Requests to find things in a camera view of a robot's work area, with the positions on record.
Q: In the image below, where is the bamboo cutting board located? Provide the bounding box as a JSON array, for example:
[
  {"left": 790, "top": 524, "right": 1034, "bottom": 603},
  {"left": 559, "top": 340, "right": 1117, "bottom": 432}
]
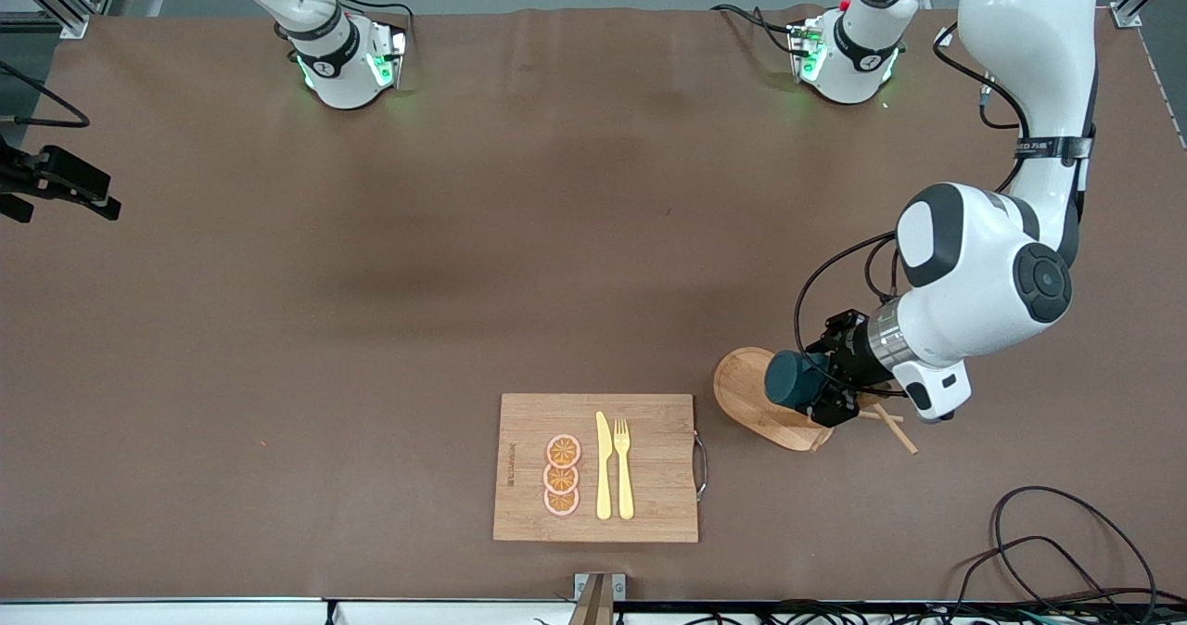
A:
[{"left": 492, "top": 393, "right": 709, "bottom": 543}]

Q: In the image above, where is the yellow plastic fork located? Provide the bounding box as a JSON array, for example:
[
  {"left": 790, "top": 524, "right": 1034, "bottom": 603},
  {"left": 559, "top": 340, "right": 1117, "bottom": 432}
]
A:
[{"left": 613, "top": 418, "right": 635, "bottom": 521}]

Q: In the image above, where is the black looped cable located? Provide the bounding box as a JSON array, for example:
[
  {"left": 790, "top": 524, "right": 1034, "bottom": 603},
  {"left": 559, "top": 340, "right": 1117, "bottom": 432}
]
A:
[
  {"left": 948, "top": 536, "right": 1114, "bottom": 625},
  {"left": 990, "top": 486, "right": 1160, "bottom": 607}
]

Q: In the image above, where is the table cover sheet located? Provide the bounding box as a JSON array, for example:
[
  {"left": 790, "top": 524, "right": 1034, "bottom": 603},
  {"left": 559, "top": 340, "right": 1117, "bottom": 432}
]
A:
[{"left": 0, "top": 6, "right": 1187, "bottom": 603}]

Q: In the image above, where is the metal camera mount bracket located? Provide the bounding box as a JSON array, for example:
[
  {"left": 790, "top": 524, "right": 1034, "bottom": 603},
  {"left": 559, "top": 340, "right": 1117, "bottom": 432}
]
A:
[{"left": 568, "top": 572, "right": 627, "bottom": 625}]

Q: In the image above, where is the black left arm base cable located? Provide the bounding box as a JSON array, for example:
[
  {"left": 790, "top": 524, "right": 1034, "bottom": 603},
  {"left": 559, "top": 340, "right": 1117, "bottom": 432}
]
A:
[{"left": 710, "top": 4, "right": 808, "bottom": 56}]

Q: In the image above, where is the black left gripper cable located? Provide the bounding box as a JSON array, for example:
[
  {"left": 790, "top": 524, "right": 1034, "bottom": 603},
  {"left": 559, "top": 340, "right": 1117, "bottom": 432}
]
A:
[{"left": 793, "top": 22, "right": 1035, "bottom": 399}]

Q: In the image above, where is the wooden mug tree stand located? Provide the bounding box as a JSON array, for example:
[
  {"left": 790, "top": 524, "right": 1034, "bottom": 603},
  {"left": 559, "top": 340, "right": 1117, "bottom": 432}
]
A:
[{"left": 713, "top": 347, "right": 919, "bottom": 455}]

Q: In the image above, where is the tangled black cable bundle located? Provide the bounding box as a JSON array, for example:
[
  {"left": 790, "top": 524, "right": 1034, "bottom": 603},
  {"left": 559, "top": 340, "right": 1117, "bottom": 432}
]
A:
[{"left": 760, "top": 599, "right": 1187, "bottom": 625}]

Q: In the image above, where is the black arm base cable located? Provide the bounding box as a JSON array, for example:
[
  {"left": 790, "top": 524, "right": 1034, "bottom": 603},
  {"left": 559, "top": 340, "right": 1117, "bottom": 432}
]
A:
[
  {"left": 295, "top": 0, "right": 415, "bottom": 56},
  {"left": 710, "top": 4, "right": 808, "bottom": 56}
]

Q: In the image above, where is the yellow plastic knife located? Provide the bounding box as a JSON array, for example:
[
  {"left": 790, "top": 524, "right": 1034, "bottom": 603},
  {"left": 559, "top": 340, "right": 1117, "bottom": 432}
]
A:
[{"left": 595, "top": 411, "right": 614, "bottom": 521}]

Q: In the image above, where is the dark teal ribbed cup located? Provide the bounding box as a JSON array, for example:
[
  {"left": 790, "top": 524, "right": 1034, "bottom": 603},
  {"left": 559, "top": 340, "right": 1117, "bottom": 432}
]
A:
[{"left": 764, "top": 351, "right": 831, "bottom": 413}]

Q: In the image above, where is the black right arm base cable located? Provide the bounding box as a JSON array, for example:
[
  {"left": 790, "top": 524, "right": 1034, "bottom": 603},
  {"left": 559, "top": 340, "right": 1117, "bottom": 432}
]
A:
[{"left": 295, "top": 0, "right": 415, "bottom": 56}]

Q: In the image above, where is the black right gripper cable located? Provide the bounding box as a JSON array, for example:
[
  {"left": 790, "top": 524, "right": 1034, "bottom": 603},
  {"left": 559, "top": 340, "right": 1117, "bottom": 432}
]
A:
[{"left": 0, "top": 59, "right": 92, "bottom": 130}]

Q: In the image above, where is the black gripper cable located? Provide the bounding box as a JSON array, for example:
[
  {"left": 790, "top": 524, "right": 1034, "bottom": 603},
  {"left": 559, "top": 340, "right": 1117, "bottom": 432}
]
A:
[
  {"left": 793, "top": 22, "right": 1035, "bottom": 399},
  {"left": 0, "top": 59, "right": 92, "bottom": 130}
]

